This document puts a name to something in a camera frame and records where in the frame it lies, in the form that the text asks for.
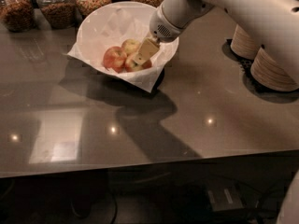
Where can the dark box under table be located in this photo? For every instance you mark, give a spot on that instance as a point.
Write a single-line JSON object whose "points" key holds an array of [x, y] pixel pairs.
{"points": [[216, 203]]}

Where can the back stack of paper bowls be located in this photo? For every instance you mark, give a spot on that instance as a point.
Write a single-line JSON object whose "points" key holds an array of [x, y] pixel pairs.
{"points": [[243, 45]]}

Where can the front stack of paper bowls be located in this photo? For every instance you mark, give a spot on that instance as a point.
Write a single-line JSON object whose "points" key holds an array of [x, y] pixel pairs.
{"points": [[267, 72]]}

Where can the black rubber mat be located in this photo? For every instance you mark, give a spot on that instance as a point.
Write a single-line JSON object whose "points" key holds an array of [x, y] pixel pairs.
{"points": [[245, 66]]}

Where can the back red yellow apple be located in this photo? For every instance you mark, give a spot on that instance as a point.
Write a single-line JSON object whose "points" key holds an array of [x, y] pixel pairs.
{"points": [[130, 46]]}

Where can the far left glass cereal jar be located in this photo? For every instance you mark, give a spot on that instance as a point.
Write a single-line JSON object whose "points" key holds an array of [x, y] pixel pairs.
{"points": [[17, 15]]}

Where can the stack of paper bowls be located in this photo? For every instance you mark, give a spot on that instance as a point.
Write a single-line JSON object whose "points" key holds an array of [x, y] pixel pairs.
{"points": [[267, 72], [243, 45]]}

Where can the white bowl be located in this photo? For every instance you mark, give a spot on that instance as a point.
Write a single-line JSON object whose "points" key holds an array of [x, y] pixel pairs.
{"points": [[102, 31]]}

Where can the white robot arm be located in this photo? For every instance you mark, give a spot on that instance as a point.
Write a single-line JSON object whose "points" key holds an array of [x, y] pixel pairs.
{"points": [[273, 24]]}

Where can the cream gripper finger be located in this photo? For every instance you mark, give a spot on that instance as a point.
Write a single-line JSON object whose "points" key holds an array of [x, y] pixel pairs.
{"points": [[148, 48]]}

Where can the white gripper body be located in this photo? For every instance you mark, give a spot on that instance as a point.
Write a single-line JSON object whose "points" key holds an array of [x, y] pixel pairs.
{"points": [[161, 28]]}

